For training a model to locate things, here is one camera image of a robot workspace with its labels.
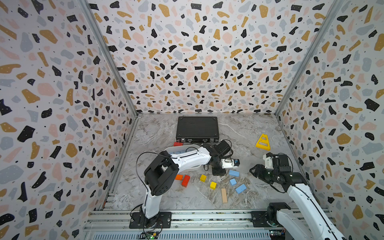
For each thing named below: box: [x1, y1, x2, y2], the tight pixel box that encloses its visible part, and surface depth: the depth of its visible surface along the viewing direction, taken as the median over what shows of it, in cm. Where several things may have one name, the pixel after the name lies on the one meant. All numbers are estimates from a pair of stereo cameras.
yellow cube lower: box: [209, 181, 218, 190], surface depth 85 cm
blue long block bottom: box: [235, 183, 247, 194], surface depth 85 cm
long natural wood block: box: [221, 188, 228, 203], surface depth 83 cm
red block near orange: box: [181, 175, 191, 188], surface depth 88 cm
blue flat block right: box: [228, 169, 240, 177], surface depth 92 cm
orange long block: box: [175, 174, 184, 181], surface depth 89 cm
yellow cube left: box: [200, 174, 207, 183], surface depth 88 cm
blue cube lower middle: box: [229, 178, 237, 186], surface depth 86 cm
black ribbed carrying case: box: [176, 116, 220, 143], surface depth 109 cm
